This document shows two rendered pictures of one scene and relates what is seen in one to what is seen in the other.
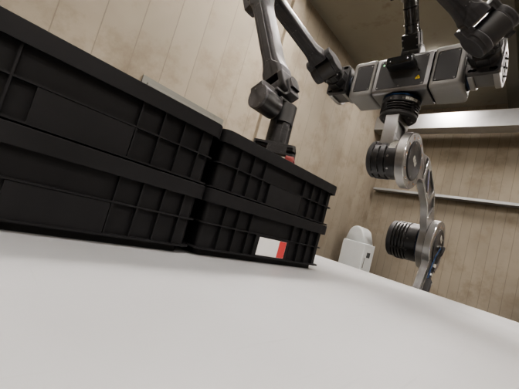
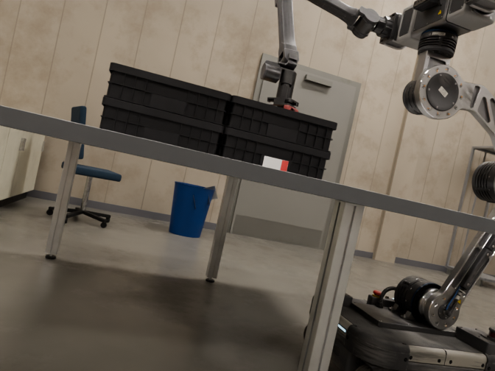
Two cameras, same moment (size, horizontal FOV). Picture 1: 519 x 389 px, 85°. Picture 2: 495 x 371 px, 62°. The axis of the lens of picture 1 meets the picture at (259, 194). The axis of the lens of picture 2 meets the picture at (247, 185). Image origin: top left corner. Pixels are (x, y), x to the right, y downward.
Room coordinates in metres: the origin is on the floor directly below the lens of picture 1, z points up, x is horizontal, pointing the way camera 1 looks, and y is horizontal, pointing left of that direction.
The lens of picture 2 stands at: (-0.65, -0.69, 0.66)
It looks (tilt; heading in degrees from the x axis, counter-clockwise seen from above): 1 degrees down; 29
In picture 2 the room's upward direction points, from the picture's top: 12 degrees clockwise
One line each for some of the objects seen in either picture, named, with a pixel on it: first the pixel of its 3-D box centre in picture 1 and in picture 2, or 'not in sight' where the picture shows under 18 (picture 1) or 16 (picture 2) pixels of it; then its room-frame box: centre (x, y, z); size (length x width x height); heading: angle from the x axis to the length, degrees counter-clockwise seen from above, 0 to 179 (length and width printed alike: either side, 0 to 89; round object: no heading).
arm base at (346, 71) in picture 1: (335, 76); (382, 26); (1.14, -0.18, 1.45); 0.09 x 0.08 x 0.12; 45
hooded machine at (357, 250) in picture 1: (357, 252); not in sight; (7.36, -2.83, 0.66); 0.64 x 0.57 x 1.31; 43
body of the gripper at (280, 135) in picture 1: (277, 138); (283, 95); (0.68, -0.01, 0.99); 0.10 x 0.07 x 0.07; 80
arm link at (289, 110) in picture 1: (282, 114); (286, 78); (0.68, 0.00, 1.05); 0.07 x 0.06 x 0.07; 135
